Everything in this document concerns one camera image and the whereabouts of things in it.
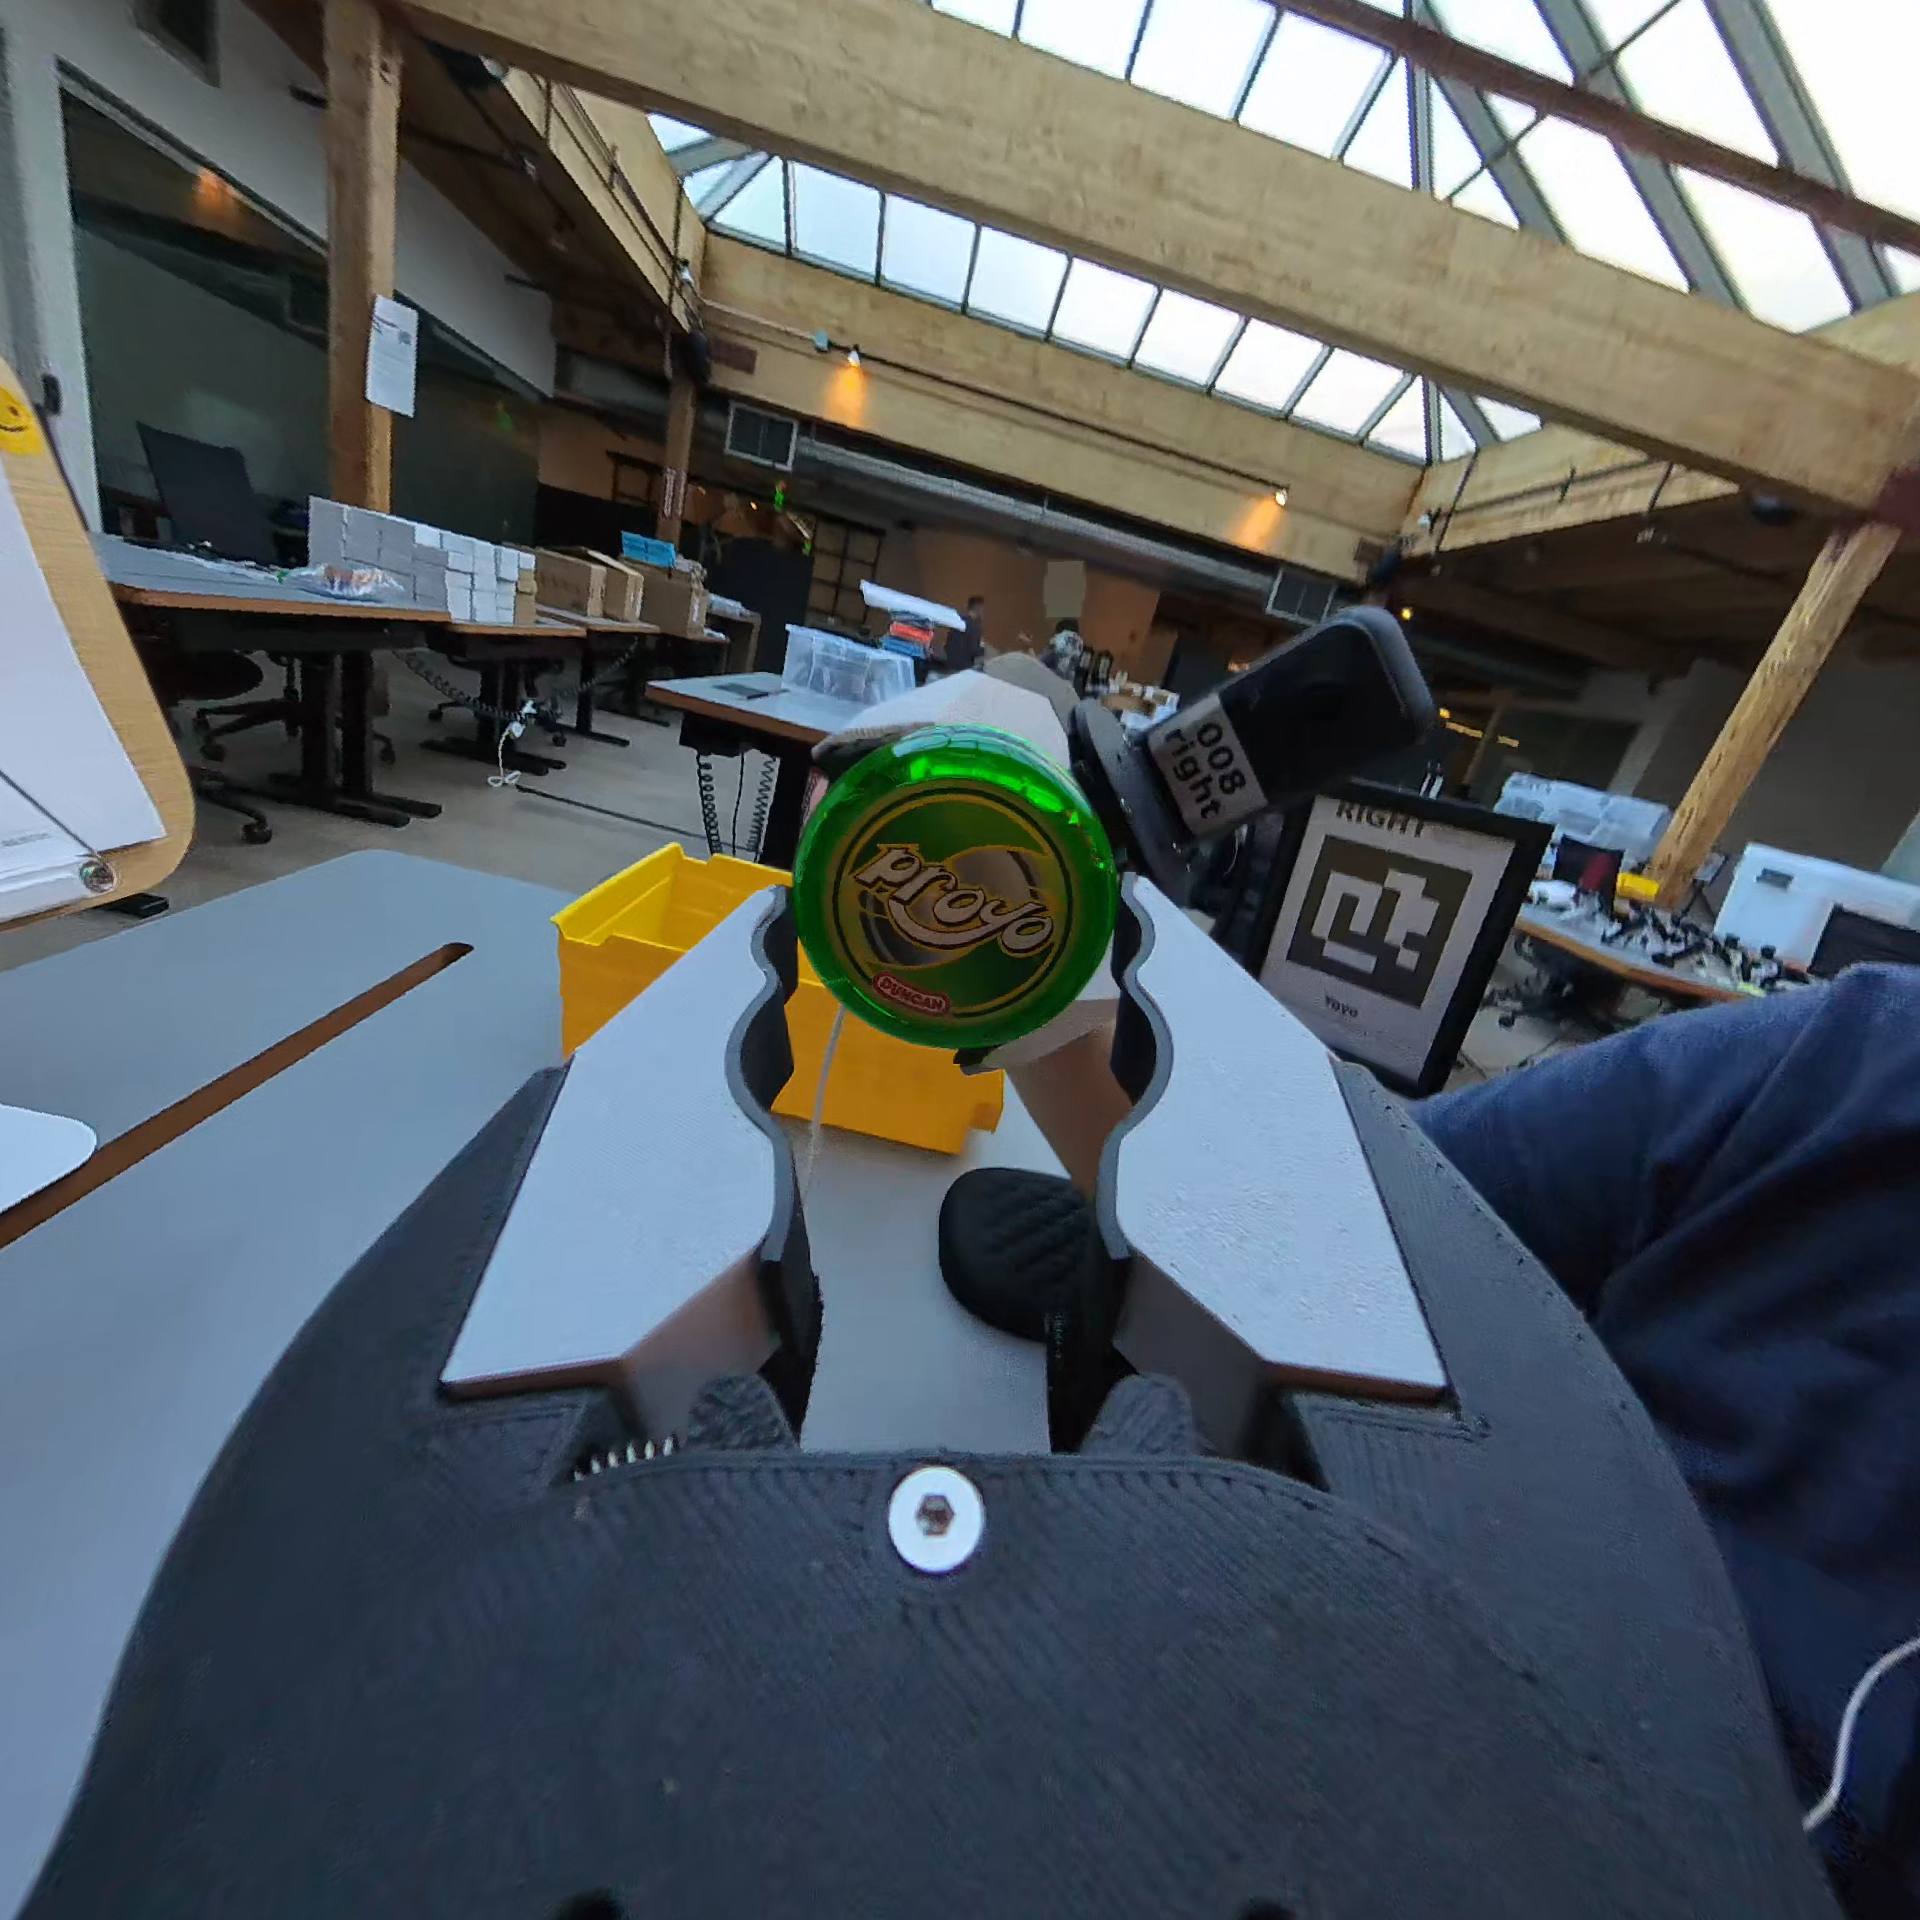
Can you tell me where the black textured pad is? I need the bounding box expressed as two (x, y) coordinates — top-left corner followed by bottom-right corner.
(937, 1165), (1121, 1347)

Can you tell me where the white yoyo string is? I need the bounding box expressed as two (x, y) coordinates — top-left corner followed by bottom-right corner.
(804, 1008), (846, 1206)

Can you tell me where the white plastic tub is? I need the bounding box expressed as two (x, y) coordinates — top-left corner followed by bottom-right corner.
(1716, 840), (1920, 969)

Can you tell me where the black office chair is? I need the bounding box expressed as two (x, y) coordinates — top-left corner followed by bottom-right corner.
(134, 421), (304, 845)

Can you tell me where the cluttered desk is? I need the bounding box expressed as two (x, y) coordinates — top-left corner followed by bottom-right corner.
(1514, 877), (1811, 1008)

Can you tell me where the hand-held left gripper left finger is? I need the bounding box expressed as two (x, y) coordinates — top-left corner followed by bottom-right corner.
(439, 884), (824, 1448)

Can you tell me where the clipboard with white paper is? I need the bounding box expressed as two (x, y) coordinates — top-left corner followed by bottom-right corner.
(0, 351), (200, 933)

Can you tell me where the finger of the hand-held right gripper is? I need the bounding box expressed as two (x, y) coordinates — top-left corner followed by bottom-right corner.
(956, 960), (1130, 1076)
(815, 669), (1078, 784)

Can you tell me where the clear plastic storage bin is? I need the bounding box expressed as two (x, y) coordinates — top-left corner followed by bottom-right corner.
(780, 620), (920, 710)

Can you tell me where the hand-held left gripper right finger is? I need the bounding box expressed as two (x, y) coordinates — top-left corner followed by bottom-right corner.
(1099, 877), (1451, 1454)

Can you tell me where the slanted wooden post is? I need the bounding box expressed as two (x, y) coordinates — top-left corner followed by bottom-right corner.
(1649, 517), (1910, 904)

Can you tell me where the thin white cord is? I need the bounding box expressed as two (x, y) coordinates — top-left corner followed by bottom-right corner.
(1801, 1634), (1920, 1835)

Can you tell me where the black framed marker sign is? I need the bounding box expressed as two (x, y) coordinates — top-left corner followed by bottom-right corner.
(1249, 776), (1555, 1099)

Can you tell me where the yellow plastic bin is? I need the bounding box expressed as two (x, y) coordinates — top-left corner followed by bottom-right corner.
(550, 840), (1005, 1159)

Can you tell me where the wooden pillar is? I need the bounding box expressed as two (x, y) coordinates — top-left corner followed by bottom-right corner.
(319, 0), (400, 514)

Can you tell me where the green transparent yoyo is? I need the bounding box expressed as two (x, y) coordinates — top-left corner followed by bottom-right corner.
(789, 722), (1124, 1052)

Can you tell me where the white rounded flat object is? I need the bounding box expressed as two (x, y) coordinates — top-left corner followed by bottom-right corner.
(0, 1104), (102, 1216)

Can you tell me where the black coiled cable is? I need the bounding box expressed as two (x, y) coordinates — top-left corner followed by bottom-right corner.
(691, 746), (785, 860)

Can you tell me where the grey top desk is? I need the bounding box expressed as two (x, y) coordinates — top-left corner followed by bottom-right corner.
(644, 673), (864, 868)

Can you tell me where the stack of white boxes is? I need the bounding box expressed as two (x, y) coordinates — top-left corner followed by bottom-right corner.
(306, 495), (541, 628)

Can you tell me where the wooden top desk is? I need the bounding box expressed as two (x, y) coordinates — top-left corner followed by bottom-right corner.
(96, 537), (457, 828)

